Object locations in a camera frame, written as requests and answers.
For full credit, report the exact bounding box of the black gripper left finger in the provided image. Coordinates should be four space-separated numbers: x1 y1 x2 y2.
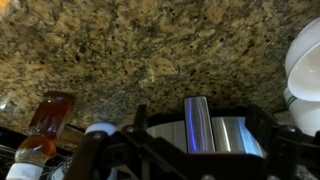
64 104 188 180

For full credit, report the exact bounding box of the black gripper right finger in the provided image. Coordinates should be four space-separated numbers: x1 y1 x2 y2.
246 105 320 180

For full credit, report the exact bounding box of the amber glass bottle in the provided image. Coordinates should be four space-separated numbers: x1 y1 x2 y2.
5 91 76 180

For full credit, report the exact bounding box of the air fryer basket with handle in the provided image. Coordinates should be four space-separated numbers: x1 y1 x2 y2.
145 96 267 158

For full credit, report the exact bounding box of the white cup with green stripes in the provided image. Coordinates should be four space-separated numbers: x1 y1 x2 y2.
282 87 320 138

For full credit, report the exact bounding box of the large plain white mug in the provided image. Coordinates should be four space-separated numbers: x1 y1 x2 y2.
284 16 320 103

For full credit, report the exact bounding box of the white bottle cap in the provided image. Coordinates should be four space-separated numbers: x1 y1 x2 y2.
84 121 118 136

